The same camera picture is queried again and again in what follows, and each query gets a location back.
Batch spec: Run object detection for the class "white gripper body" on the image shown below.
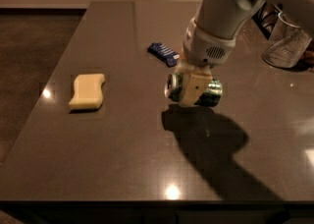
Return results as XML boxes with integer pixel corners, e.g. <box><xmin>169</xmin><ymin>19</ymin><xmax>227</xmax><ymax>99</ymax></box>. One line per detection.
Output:
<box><xmin>183</xmin><ymin>18</ymin><xmax>236</xmax><ymax>68</ymax></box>

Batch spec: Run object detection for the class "green crushed soda can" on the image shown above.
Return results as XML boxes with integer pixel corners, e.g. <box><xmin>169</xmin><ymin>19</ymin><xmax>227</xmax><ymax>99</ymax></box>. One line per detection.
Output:
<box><xmin>164</xmin><ymin>73</ymin><xmax>223</xmax><ymax>107</ymax></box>

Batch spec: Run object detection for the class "clear glass cup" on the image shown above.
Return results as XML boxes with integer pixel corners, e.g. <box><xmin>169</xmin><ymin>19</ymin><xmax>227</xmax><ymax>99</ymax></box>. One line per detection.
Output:
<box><xmin>262</xmin><ymin>12</ymin><xmax>312</xmax><ymax>69</ymax></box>

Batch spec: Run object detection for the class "yellow sponge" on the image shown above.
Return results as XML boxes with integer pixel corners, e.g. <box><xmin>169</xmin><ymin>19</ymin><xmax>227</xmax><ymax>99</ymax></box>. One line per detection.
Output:
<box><xmin>69</xmin><ymin>74</ymin><xmax>105</xmax><ymax>110</ymax></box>

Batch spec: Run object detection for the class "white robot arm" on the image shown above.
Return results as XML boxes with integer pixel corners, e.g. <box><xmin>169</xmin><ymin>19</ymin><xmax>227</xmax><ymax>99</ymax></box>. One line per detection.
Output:
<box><xmin>165</xmin><ymin>0</ymin><xmax>314</xmax><ymax>106</ymax></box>

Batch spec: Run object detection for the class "blue snack bar wrapper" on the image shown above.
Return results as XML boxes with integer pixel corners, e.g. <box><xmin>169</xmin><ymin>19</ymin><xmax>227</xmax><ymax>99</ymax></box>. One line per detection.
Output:
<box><xmin>147</xmin><ymin>42</ymin><xmax>180</xmax><ymax>67</ymax></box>

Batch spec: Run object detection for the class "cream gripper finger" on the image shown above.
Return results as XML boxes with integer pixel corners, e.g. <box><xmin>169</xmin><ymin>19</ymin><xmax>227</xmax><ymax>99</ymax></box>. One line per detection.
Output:
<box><xmin>175</xmin><ymin>59</ymin><xmax>213</xmax><ymax>107</ymax></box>

